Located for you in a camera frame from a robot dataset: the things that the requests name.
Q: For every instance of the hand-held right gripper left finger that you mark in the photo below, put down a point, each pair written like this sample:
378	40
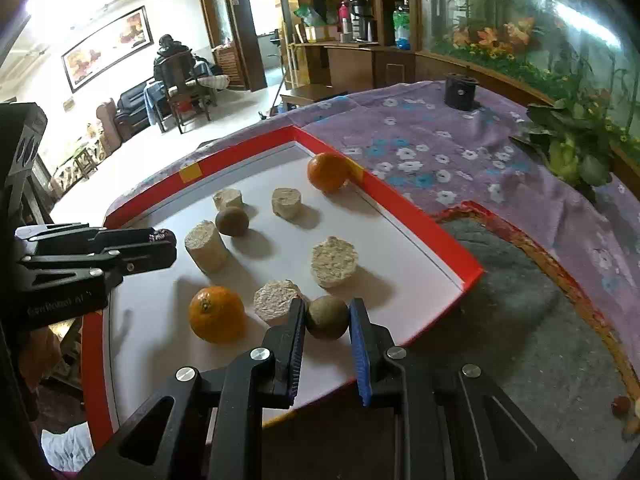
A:
297	350

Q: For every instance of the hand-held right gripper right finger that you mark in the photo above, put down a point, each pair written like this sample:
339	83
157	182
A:
359	355

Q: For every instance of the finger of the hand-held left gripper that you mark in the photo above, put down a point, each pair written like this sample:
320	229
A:
150	257
125	236

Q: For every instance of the brown round fruit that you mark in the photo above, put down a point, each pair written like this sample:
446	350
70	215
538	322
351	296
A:
326	316
232	221

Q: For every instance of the orange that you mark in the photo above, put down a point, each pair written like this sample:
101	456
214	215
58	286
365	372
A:
216	314
327	172

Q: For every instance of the red and white tray box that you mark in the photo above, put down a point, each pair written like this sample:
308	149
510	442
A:
390	260

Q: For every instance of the brown armchair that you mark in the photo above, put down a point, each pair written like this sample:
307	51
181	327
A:
107	120

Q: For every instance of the black sofa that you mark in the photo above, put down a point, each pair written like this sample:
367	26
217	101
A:
132	105

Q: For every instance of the white crumpled cloth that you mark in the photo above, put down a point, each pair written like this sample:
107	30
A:
65	447

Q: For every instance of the wooden chair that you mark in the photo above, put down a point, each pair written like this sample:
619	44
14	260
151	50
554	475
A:
180	95

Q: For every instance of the grey mat with red border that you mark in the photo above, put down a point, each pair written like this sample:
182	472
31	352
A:
525	310

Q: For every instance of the purple floral cloth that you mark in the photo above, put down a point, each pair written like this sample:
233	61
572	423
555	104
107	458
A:
450	170

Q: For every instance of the small wooden table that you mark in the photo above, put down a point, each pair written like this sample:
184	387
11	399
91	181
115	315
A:
310	95

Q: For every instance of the red date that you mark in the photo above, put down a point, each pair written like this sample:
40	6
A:
620	405

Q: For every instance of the wooden side cabinet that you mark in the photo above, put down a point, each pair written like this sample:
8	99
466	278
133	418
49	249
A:
350	65

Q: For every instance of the black cup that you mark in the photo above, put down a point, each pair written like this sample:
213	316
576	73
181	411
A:
461	91

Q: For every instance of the green plastic bag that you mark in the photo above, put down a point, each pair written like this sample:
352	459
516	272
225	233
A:
309	14

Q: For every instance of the leafy green vegetable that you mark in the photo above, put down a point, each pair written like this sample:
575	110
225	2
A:
570	140

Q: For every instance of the red bottle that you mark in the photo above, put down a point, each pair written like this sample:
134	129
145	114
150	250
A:
344	16

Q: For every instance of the green water bottle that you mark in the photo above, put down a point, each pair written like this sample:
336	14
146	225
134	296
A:
401	25

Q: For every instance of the framed wall painting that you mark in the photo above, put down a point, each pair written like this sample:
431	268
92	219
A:
107	45

